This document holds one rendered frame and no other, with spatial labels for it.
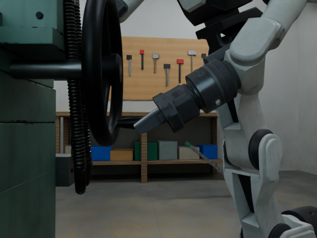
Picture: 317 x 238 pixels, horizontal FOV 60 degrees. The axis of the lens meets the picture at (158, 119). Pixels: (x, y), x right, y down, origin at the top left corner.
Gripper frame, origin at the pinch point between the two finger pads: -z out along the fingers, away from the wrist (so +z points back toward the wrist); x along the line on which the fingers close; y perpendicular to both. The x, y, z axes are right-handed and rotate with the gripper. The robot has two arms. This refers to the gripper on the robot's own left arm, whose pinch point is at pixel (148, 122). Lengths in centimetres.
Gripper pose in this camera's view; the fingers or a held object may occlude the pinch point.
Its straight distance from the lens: 55.1
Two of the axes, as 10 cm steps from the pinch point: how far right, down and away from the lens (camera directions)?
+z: 8.7, -5.0, 0.2
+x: -2.0, -3.2, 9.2
